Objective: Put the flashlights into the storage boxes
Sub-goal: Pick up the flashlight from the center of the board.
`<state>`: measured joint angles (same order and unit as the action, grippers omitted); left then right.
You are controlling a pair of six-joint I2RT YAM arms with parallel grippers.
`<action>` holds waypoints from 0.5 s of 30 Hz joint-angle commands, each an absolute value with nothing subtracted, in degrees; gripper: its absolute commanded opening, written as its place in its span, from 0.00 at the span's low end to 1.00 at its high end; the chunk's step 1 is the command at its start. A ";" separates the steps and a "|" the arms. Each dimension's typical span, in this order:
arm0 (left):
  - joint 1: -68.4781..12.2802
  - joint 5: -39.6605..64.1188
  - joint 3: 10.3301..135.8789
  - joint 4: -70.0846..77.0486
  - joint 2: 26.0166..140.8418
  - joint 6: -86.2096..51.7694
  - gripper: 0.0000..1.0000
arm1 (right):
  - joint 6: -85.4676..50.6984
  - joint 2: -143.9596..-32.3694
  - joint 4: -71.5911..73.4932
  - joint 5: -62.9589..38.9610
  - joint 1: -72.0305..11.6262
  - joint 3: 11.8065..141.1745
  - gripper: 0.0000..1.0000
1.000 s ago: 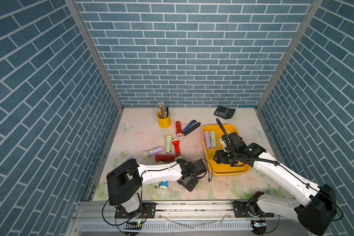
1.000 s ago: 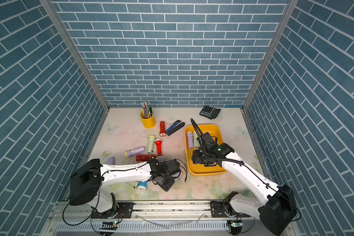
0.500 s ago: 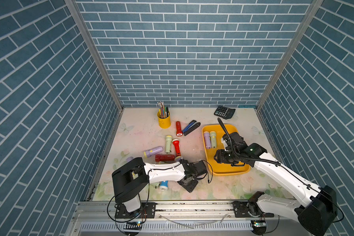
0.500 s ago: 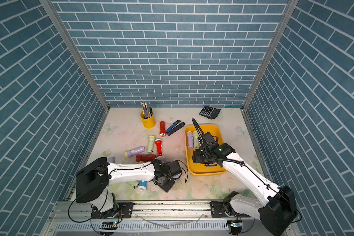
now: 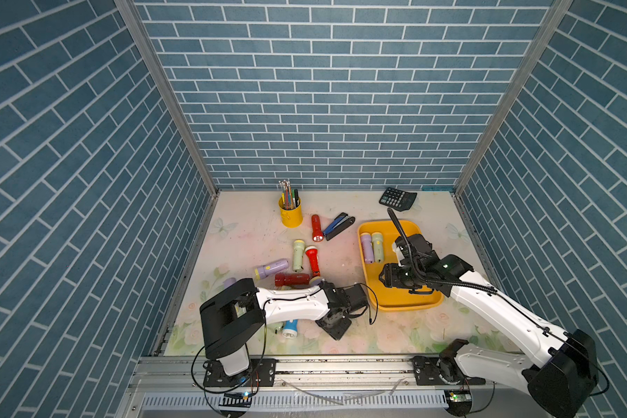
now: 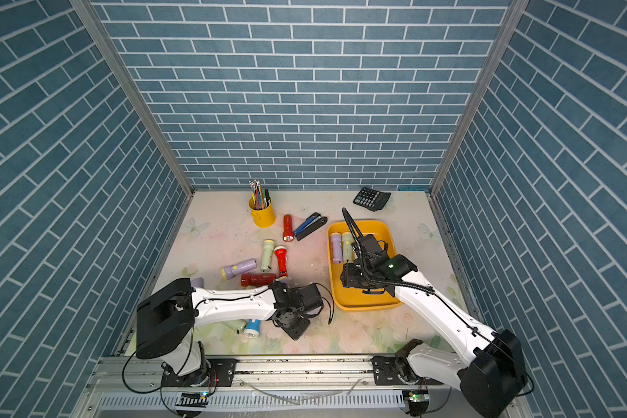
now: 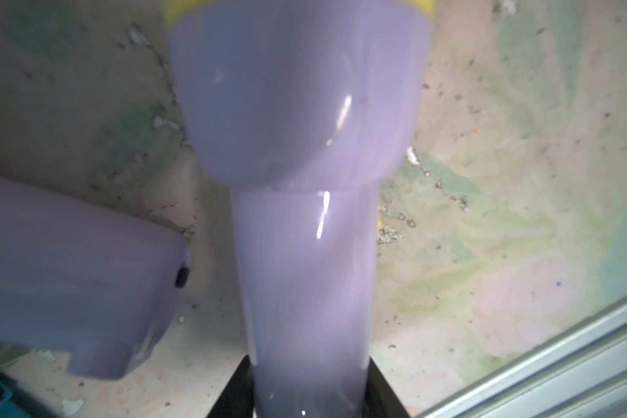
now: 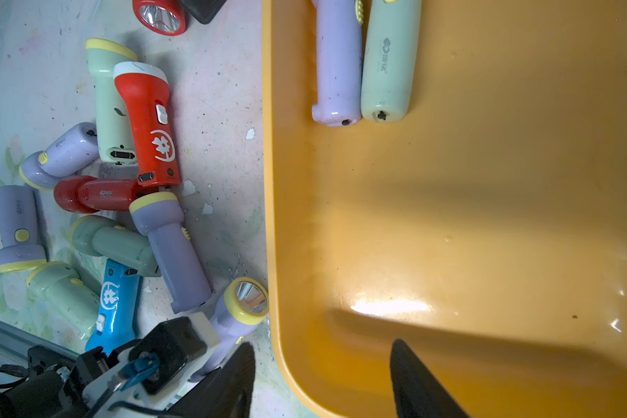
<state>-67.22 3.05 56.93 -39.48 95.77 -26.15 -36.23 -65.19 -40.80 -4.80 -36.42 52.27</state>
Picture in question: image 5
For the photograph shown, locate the red flashlight white rim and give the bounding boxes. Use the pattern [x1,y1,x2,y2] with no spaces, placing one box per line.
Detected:
[305,246,320,278]

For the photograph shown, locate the blue white flashlight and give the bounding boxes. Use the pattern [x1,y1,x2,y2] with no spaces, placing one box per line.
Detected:
[281,320,298,339]

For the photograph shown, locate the blue black stapler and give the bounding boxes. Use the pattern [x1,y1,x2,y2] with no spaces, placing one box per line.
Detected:
[323,212,355,241]

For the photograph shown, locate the green flashlight upright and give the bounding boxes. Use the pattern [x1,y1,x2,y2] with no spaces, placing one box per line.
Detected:
[292,240,306,273]

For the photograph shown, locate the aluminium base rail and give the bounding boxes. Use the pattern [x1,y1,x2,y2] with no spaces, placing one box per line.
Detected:
[117,355,547,417]

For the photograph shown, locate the yellow pen cup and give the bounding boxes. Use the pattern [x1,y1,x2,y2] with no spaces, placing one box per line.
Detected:
[279,198,303,228]

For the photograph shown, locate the black calculator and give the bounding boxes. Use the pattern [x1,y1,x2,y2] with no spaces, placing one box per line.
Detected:
[379,187,417,212]

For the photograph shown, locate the pens in cup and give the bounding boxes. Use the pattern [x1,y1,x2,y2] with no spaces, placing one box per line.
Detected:
[279,179,301,211]

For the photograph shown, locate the green flashlight yellow button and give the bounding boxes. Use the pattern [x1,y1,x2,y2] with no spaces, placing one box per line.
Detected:
[371,232,385,264]

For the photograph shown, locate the red flashlight lying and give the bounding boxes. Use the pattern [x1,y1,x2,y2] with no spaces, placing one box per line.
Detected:
[274,273,311,288]

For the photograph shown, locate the purple flashlight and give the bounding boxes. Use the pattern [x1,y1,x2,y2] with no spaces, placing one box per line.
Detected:
[254,259,289,280]
[309,276,324,287]
[360,233,374,264]

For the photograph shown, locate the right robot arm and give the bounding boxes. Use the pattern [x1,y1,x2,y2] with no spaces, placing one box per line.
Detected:
[379,254,604,417]

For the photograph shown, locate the small red flashlight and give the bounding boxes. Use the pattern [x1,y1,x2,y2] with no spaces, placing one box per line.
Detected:
[311,214,325,242]

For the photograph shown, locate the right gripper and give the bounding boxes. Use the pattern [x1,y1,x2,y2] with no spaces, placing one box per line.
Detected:
[375,261,421,288]

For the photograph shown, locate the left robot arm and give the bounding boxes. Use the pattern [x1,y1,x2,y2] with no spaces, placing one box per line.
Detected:
[199,278,370,388]

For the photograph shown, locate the yellow plastic tray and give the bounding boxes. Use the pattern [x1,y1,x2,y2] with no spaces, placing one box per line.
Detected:
[357,218,445,313]

